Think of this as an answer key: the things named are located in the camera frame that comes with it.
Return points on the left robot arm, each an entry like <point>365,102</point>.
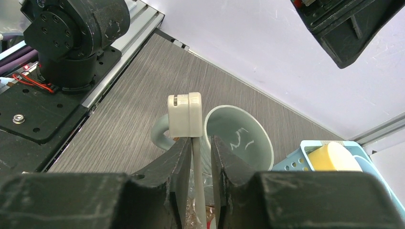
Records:
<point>69,34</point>

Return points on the light blue perforated basket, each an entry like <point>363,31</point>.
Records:
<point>299,161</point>

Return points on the grey-green mug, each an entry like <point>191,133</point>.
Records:
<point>238,129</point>

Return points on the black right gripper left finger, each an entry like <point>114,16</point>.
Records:
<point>155,197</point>

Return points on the clear textured acrylic holder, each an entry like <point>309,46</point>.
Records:
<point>195,219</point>

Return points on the beige toothbrush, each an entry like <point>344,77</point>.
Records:
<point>185,120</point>

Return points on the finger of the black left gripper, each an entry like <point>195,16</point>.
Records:
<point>344,28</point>

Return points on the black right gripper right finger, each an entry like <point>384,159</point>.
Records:
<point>248,199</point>

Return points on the cream mug yellow handle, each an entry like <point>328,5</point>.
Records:
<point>333,157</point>

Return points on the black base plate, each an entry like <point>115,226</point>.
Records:
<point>35,124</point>

